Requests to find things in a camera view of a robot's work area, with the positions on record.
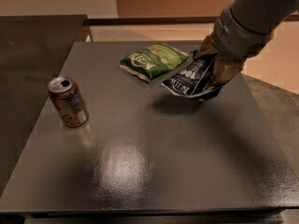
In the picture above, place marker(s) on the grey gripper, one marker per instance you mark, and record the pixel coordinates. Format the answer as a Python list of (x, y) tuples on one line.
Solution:
[(241, 38)]

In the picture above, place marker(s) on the blue chip bag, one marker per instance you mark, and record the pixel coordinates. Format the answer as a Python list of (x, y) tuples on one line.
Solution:
[(193, 81)]

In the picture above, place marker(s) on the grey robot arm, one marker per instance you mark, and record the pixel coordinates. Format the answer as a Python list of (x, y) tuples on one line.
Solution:
[(262, 16)]

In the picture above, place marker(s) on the green jalapeno chip bag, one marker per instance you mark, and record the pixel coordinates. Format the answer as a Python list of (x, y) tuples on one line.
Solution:
[(153, 61)]

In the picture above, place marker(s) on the orange soda can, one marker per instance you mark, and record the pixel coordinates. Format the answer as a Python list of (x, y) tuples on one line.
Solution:
[(67, 100)]

